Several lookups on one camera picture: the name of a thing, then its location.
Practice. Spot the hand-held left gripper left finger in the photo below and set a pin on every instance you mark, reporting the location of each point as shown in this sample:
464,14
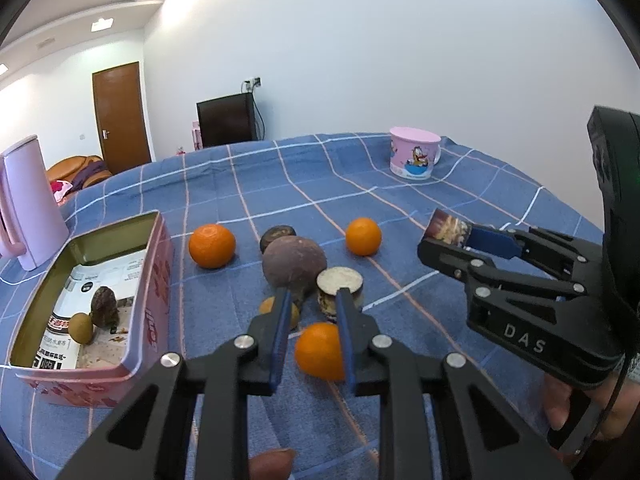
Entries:
282,332

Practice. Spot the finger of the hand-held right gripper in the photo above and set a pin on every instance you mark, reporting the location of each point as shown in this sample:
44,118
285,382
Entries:
492,241
450,260

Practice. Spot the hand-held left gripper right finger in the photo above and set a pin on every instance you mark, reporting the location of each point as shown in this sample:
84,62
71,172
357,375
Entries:
348,342

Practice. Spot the orange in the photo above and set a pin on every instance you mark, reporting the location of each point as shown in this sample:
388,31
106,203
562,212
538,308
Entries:
363,236
320,352
212,246

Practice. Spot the brown snack packet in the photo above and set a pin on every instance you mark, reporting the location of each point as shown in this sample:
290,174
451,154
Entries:
447,227

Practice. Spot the large purple passion fruit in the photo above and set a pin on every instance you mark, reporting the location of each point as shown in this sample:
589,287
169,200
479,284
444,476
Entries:
292,262

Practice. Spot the pink tin box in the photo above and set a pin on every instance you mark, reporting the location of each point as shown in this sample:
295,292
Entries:
150,320

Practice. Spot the person's right hand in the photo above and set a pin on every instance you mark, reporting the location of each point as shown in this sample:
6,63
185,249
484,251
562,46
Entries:
556,402

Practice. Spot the person's left hand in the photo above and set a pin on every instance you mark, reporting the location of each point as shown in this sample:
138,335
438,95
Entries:
272,467

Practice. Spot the small yellow-brown fruit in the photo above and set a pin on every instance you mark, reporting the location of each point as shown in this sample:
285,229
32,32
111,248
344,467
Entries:
265,306

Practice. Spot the small dark round fruit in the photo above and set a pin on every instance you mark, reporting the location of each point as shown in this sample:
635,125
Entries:
276,233

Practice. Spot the pink cartoon mug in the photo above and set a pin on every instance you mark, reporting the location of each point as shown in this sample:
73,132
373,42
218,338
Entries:
415,157

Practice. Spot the brown scaly fruit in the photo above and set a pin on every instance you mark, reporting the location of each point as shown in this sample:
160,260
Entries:
104,307

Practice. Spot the white printed leaflet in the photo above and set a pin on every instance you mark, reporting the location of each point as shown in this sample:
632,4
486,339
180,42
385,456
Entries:
107,275

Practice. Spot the green kiwi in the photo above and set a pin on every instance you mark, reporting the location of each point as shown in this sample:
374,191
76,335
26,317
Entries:
81,329

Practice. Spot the black television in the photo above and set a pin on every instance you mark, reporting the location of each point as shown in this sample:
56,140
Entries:
225,120

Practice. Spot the dark purple cloth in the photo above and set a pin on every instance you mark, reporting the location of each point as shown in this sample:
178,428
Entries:
92,172

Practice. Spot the pink floral cushion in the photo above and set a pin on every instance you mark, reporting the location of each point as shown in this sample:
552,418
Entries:
61,190

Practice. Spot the brown wooden door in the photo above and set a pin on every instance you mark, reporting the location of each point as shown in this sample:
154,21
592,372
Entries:
120,115

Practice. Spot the brown leather sofa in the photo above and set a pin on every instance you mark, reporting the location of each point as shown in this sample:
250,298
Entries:
67,165

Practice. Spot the pink electric kettle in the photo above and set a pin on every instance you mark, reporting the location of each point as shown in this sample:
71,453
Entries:
35,200

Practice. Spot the white wall socket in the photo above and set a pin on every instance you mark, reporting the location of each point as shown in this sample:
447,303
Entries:
251,83

